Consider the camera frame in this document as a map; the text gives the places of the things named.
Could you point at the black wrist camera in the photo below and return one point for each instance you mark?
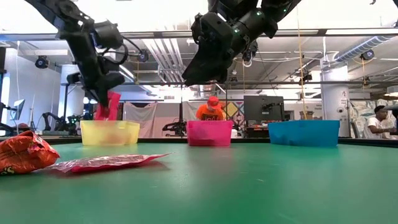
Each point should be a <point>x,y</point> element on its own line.
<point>115,81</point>
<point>208,28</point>

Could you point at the yellow plastic bin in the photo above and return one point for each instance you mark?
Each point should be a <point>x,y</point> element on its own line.
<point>109,133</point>

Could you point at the black round ceiling lamp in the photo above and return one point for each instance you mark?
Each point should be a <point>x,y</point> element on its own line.
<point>42,62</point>
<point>143,56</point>
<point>367,55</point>

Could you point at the silver ventilation duct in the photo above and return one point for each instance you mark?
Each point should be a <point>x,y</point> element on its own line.
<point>360,46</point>

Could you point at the white hanging cloth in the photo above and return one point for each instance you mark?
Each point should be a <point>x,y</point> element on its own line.
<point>140,118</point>

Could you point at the black metal table frame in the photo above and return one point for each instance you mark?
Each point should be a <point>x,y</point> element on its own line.
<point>161,140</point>

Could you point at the green table mat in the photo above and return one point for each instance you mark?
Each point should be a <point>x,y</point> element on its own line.
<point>217,193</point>

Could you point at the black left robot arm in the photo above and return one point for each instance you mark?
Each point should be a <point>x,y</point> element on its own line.
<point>62,12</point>

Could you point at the red plastic bin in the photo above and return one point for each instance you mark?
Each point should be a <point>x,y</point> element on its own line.
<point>210,133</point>

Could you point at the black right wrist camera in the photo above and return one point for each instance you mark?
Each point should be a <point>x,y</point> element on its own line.
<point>208,28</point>

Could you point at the black background robot arm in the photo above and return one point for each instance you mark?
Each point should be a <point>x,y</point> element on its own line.
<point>49,119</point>
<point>175,127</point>

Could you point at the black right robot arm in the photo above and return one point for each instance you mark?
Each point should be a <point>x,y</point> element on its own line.
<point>276,12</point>

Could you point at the white round column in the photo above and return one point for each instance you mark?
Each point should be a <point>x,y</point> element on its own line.
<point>335,102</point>
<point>70,102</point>

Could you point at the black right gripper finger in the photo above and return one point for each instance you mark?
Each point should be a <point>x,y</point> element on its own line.
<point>202,65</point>
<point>226,68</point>

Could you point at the blue plastic bin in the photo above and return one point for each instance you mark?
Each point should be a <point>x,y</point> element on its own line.
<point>303,133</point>

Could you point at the pale pink candy pack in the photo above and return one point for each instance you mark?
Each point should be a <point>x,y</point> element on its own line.
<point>112,109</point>
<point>102,161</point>

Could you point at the person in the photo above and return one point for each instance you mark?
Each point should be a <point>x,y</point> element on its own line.
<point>210,115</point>
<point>376,126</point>

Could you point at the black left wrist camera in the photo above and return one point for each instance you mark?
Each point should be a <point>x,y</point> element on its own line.
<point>115,81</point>

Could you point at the black computer monitor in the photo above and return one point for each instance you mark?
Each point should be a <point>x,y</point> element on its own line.
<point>264,109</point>

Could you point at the orange candy pack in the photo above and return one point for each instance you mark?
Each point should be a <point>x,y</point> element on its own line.
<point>25,152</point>

